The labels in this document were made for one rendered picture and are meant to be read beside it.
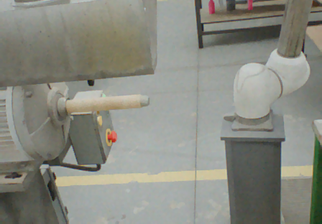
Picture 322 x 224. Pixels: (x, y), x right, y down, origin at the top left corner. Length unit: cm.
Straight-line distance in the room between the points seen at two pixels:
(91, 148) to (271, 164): 88
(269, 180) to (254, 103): 40
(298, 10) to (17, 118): 117
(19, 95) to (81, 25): 25
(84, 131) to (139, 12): 64
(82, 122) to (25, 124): 36
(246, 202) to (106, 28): 144
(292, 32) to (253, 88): 28
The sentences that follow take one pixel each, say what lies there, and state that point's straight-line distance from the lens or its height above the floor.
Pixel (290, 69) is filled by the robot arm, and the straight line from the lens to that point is 173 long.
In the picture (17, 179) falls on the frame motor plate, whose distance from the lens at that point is 98.
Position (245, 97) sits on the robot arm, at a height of 87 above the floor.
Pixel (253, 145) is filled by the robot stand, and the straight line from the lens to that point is 172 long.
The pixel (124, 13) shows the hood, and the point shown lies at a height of 150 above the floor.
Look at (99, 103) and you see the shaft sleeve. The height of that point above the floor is 126.
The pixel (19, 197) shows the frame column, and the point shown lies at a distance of 111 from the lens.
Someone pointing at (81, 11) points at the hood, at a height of 151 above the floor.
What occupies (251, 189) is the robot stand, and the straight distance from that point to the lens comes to 188.
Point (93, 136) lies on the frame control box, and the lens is 121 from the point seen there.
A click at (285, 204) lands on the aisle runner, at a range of 238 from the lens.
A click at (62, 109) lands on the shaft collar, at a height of 126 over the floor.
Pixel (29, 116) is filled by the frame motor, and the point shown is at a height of 129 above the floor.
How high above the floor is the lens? 166
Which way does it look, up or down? 28 degrees down
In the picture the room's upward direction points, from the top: 9 degrees counter-clockwise
